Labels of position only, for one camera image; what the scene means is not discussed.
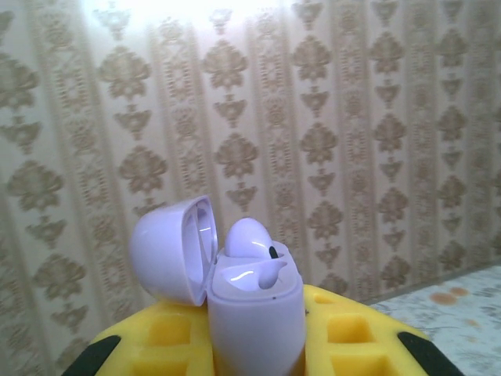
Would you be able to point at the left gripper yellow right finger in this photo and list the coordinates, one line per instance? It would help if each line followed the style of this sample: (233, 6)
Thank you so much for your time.
(391, 352)

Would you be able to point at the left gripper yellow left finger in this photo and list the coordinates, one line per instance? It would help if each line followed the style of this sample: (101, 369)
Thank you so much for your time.
(125, 344)

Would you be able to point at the purple earbud charging case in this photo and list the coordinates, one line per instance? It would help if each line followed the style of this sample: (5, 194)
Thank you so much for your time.
(254, 333)

